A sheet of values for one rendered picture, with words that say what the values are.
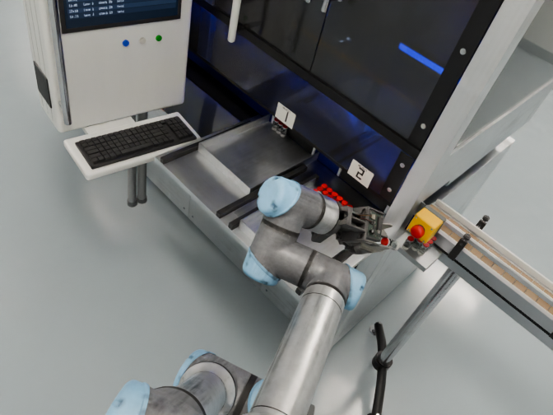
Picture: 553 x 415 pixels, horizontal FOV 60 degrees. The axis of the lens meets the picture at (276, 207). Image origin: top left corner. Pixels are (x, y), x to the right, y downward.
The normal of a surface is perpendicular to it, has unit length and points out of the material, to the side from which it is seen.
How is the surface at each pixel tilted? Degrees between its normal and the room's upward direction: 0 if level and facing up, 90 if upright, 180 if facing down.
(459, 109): 90
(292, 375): 8
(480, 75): 90
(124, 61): 90
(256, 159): 0
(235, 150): 0
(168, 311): 0
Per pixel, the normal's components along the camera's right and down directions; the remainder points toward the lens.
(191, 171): 0.21, -0.68
